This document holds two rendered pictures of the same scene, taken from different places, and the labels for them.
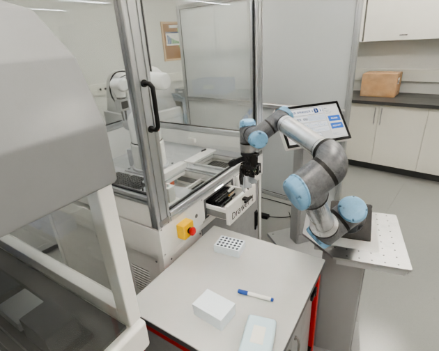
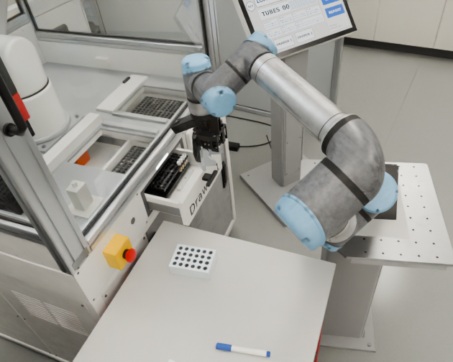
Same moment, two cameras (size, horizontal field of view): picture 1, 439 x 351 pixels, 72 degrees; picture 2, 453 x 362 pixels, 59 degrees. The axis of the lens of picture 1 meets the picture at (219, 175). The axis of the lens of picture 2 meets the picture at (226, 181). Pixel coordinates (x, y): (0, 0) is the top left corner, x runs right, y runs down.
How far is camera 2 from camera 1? 43 cm
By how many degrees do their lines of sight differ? 20
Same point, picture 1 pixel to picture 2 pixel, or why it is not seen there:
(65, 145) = not seen: outside the picture
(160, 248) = (84, 295)
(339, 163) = (373, 174)
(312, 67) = not seen: outside the picture
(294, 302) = (300, 352)
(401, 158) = (415, 30)
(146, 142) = (7, 156)
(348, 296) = (363, 284)
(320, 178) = (341, 205)
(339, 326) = (349, 314)
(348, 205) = not seen: hidden behind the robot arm
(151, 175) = (35, 205)
